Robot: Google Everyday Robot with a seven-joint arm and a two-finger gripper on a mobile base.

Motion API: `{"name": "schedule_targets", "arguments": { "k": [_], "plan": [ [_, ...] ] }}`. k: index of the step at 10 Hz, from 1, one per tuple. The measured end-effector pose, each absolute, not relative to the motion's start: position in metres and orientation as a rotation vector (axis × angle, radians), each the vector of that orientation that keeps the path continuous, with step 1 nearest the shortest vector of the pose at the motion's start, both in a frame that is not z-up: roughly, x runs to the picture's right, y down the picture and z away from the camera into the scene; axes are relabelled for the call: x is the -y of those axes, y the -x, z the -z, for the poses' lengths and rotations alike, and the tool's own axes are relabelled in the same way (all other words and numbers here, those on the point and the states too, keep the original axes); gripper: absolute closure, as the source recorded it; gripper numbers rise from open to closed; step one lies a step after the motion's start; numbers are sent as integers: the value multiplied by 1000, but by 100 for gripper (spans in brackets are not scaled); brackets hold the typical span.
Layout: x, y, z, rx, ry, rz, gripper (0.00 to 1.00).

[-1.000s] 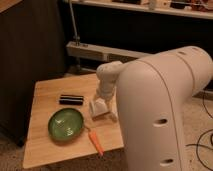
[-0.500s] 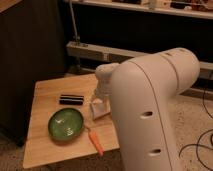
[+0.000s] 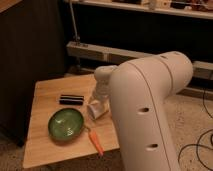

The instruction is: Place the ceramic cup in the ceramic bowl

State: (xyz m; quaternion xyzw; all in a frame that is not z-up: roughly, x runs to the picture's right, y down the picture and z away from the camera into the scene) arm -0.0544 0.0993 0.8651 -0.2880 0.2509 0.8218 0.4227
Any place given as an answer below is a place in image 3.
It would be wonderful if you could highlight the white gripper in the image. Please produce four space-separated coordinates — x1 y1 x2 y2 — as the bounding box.
91 81 109 103

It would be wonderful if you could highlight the white ceramic cup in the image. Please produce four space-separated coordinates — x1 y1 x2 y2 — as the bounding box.
87 101 109 120

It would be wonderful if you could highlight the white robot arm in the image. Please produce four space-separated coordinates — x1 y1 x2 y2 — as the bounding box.
93 51 193 171

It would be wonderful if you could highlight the green ceramic bowl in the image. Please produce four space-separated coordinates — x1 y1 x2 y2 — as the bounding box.
48 108 84 142

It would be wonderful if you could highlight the black rectangular box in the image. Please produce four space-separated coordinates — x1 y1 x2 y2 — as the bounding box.
59 95 84 105

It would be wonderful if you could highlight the metal pole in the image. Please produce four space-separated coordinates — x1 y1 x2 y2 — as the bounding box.
69 0 80 45

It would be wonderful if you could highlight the orange toy carrot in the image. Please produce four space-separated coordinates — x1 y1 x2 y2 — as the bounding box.
85 127 104 156

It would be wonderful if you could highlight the wooden table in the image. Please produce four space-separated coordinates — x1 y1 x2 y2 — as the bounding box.
23 75 118 169

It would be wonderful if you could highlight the white shelf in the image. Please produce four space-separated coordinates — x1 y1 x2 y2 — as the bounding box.
64 0 213 20

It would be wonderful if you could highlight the black cable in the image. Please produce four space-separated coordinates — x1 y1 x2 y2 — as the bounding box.
177 87 213 171

